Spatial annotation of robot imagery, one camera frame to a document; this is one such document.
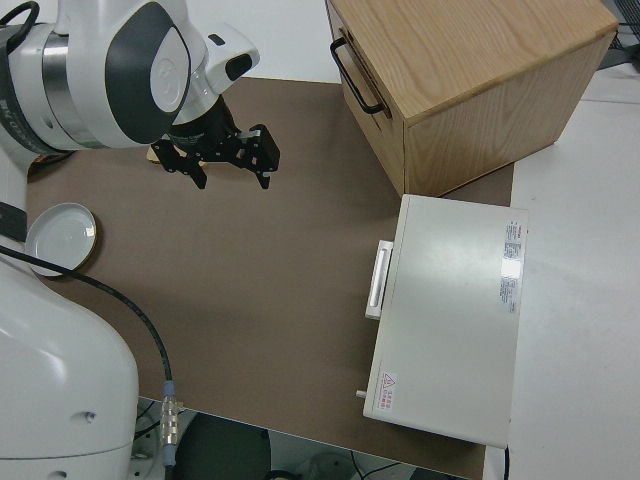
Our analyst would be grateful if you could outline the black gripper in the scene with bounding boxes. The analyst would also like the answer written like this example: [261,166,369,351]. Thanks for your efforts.
[150,97,282,192]

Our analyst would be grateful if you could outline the gray round plate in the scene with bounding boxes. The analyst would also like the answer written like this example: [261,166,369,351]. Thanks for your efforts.
[24,201,100,279]

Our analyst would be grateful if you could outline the brown table mat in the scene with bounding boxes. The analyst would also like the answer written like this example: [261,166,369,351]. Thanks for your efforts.
[23,76,517,480]

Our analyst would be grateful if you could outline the brown wicker basket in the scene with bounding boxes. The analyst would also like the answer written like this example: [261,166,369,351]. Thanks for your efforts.
[27,152,71,175]

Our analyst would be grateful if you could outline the white toaster oven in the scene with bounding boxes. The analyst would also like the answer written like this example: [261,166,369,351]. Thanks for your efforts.
[353,193,530,449]

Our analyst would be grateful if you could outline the light wooden drawer cabinet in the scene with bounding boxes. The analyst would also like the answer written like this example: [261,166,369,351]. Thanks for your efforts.
[324,0,619,198]

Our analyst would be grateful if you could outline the black cabinet drawer handle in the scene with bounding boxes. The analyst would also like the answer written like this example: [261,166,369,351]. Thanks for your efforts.
[329,38,387,118]

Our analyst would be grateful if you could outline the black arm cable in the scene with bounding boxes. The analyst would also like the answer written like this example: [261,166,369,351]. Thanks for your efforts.
[0,247,175,389]

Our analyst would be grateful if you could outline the white oven door handle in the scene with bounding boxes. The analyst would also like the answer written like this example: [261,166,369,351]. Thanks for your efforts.
[364,240,396,321]

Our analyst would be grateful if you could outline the metal cable connector blue rings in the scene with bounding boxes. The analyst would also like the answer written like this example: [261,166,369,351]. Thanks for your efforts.
[159,381,181,470]

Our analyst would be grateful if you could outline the black wire mesh rack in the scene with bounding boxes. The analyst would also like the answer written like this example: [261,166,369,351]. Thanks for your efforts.
[606,0,640,76]

